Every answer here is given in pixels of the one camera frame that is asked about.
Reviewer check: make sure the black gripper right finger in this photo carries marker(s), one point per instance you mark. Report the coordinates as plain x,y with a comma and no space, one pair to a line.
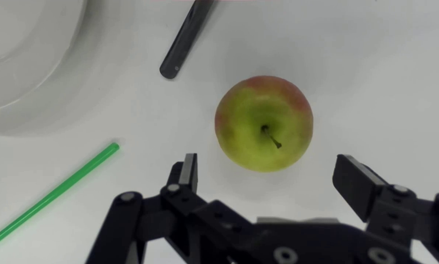
399,210

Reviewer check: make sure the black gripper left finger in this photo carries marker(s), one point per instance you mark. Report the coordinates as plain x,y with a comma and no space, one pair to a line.
179,210

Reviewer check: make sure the green and red apple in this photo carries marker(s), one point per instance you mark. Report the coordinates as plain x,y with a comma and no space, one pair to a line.
263,122

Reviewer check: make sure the white ceramic plate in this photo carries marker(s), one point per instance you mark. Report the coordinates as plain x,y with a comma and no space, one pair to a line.
22,49

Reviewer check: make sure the green plastic straw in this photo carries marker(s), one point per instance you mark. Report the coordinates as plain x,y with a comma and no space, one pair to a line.
52,193

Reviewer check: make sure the silver metal fork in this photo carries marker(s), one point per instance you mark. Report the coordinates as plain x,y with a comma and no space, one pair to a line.
187,39

